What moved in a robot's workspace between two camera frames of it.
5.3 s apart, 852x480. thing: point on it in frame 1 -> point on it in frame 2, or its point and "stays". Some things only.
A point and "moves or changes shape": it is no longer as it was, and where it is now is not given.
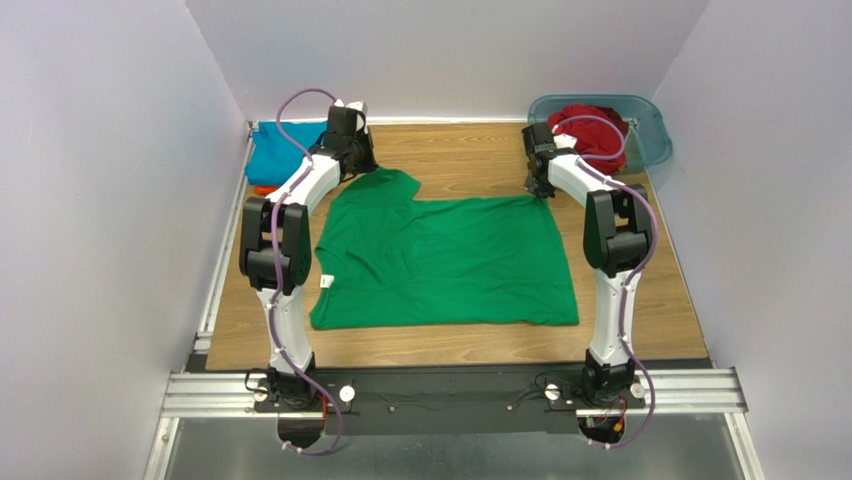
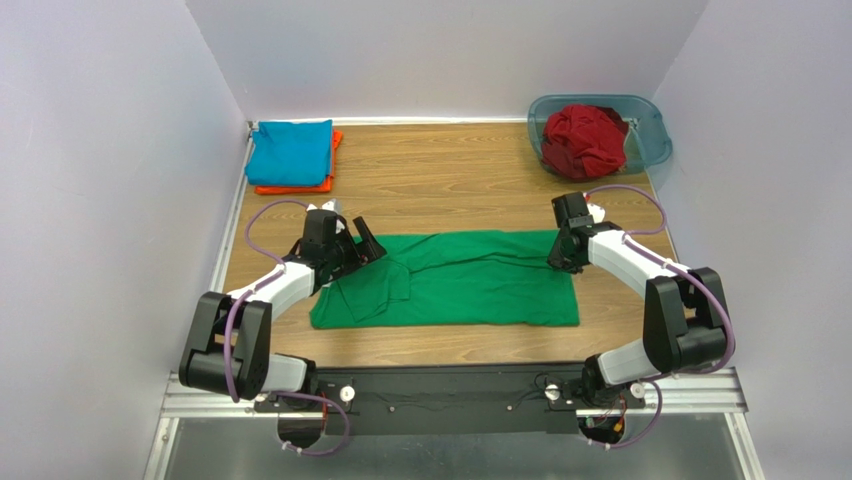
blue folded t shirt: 272,159 stays
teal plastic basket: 648,143 stays
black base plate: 447,398 stays
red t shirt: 595,136 stays
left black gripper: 363,159 -> 356,247
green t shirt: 390,258 moves or changes shape
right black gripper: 538,180 -> 562,254
